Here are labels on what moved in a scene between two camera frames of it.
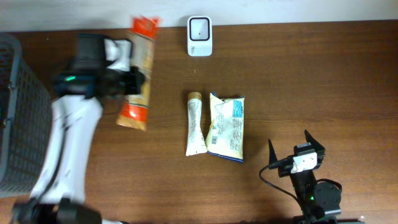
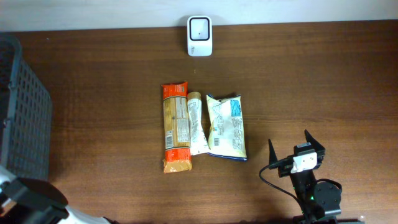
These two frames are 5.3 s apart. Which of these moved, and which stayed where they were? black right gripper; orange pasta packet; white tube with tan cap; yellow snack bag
Moved: orange pasta packet
Stayed: white tube with tan cap; black right gripper; yellow snack bag
